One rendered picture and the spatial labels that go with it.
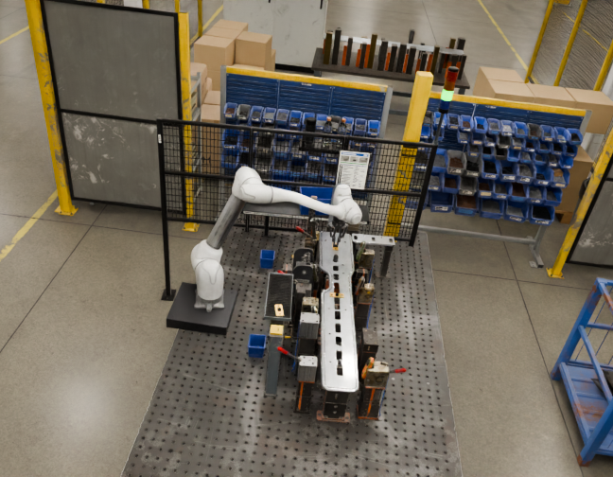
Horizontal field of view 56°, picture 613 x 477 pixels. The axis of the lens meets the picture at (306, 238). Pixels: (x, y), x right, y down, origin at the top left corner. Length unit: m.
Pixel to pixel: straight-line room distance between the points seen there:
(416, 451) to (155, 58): 3.54
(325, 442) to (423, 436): 0.51
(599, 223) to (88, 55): 4.60
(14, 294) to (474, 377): 3.62
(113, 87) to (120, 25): 0.53
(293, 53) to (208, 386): 7.29
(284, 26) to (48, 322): 6.39
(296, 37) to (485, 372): 6.58
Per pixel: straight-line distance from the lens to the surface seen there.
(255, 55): 7.65
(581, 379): 4.74
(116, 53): 5.15
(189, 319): 3.56
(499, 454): 4.24
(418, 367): 3.55
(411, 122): 4.04
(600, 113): 6.41
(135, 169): 5.55
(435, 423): 3.31
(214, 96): 6.69
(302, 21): 9.69
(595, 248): 5.95
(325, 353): 3.08
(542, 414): 4.61
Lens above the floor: 3.19
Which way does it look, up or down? 34 degrees down
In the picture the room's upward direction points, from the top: 7 degrees clockwise
